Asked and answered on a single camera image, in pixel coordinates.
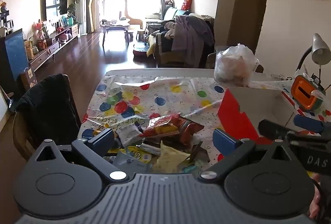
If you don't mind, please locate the wooden tv cabinet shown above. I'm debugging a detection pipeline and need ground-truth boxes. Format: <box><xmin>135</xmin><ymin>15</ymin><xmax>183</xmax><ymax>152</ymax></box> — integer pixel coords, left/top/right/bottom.
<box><xmin>29</xmin><ymin>23</ymin><xmax>80</xmax><ymax>71</ymax></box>

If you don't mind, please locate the yellow gold candy packet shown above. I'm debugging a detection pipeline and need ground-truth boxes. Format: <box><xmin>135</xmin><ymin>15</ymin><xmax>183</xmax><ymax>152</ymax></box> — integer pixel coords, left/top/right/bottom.
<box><xmin>92</xmin><ymin>123</ymin><xmax>110</xmax><ymax>136</ymax></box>

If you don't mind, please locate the silver foil snack packet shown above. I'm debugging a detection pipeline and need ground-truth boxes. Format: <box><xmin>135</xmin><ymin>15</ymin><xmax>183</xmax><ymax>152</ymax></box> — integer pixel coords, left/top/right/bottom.
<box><xmin>139</xmin><ymin>143</ymin><xmax>161</xmax><ymax>156</ymax></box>

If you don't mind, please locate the white blue snack packet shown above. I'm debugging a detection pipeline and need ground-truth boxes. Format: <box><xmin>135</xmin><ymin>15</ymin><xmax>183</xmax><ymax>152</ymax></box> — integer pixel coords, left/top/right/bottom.
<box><xmin>115</xmin><ymin>121</ymin><xmax>143</xmax><ymax>148</ymax></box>

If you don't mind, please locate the orange green tissue holder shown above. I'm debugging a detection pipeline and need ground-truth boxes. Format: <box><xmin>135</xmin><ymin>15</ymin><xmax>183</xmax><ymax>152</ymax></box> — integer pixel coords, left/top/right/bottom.
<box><xmin>290</xmin><ymin>75</ymin><xmax>325</xmax><ymax>112</ymax></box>

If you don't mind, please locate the red white cardboard box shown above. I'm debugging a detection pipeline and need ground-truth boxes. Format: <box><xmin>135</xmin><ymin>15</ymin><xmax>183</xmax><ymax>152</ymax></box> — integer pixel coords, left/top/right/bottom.
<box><xmin>218</xmin><ymin>87</ymin><xmax>314</xmax><ymax>143</ymax></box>

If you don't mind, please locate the dark brown snack packet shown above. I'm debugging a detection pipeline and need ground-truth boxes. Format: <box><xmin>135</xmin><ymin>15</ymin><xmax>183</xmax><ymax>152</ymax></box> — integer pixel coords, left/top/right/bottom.
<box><xmin>188</xmin><ymin>141</ymin><xmax>210</xmax><ymax>162</ymax></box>

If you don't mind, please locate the person's right hand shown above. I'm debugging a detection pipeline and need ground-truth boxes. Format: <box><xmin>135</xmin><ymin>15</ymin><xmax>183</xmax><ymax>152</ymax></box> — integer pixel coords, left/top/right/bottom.
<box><xmin>309</xmin><ymin>172</ymin><xmax>322</xmax><ymax>221</ymax></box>

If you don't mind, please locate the blue front cabinet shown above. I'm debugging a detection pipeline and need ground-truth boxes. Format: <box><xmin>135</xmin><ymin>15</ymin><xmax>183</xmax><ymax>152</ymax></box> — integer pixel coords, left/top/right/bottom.
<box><xmin>0</xmin><ymin>29</ymin><xmax>29</xmax><ymax>99</ymax></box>

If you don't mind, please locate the grey blue snack packet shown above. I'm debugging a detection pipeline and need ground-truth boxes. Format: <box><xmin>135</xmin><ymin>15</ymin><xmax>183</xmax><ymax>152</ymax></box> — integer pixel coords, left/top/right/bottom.
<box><xmin>113</xmin><ymin>152</ymin><xmax>151</xmax><ymax>174</ymax></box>

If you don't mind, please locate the clear tub with plastic bag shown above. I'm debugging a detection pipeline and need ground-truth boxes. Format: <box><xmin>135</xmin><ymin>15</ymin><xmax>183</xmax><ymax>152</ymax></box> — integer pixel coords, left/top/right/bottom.
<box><xmin>214</xmin><ymin>44</ymin><xmax>260</xmax><ymax>87</ymax></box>

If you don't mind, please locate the wall television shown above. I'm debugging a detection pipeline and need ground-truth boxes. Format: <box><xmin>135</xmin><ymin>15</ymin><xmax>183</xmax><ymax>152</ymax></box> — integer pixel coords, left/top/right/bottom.
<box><xmin>40</xmin><ymin>0</ymin><xmax>68</xmax><ymax>21</ymax></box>

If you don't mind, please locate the red chips bag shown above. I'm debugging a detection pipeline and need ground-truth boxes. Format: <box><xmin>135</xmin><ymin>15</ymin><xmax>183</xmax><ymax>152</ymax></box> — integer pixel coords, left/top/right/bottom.
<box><xmin>140</xmin><ymin>114</ymin><xmax>204</xmax><ymax>146</ymax></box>

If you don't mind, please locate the wooden coffee table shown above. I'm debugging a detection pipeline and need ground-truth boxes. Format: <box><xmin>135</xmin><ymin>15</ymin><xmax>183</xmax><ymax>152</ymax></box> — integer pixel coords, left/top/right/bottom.
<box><xmin>100</xmin><ymin>18</ymin><xmax>130</xmax><ymax>47</ymax></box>

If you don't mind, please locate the pale yellow snack packet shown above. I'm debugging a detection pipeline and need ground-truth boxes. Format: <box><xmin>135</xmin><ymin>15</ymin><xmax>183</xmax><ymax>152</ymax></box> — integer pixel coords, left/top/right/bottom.
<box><xmin>152</xmin><ymin>142</ymin><xmax>190</xmax><ymax>174</ymax></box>

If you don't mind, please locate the colourful balloon tablecloth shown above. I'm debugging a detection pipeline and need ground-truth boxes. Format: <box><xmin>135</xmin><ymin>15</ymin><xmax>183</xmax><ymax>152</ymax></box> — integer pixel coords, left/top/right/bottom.
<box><xmin>77</xmin><ymin>75</ymin><xmax>331</xmax><ymax>175</ymax></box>

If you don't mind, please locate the yellow cartoon snack packet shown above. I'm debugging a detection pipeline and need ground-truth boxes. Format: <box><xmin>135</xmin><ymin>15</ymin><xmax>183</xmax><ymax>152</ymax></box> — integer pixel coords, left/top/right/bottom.
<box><xmin>107</xmin><ymin>146</ymin><xmax>153</xmax><ymax>163</ymax></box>

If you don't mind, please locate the grey desk lamp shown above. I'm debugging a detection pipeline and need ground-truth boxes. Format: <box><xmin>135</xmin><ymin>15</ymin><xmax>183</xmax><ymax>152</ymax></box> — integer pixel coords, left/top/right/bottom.
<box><xmin>295</xmin><ymin>33</ymin><xmax>330</xmax><ymax>85</ymax></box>

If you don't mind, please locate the wooden chair with black jacket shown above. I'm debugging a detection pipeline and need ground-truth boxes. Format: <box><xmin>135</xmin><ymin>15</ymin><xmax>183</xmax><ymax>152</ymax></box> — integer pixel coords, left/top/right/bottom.
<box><xmin>12</xmin><ymin>73</ymin><xmax>81</xmax><ymax>161</ymax></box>

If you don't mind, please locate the sofa with piled clothes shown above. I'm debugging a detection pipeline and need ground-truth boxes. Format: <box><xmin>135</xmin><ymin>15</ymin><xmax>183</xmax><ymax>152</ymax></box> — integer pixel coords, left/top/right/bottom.
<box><xmin>146</xmin><ymin>10</ymin><xmax>215</xmax><ymax>68</ymax></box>

